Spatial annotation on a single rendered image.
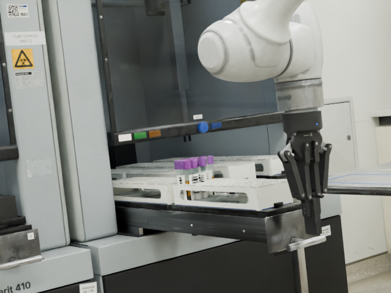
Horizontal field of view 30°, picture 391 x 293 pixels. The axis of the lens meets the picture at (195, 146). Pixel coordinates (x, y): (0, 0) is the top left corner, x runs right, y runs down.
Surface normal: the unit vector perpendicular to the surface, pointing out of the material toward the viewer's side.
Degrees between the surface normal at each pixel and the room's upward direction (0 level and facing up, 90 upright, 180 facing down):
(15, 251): 90
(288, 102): 90
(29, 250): 90
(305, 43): 88
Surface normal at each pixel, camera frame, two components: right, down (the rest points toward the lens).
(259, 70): 0.53, 0.72
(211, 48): -0.77, 0.21
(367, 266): 0.60, -0.01
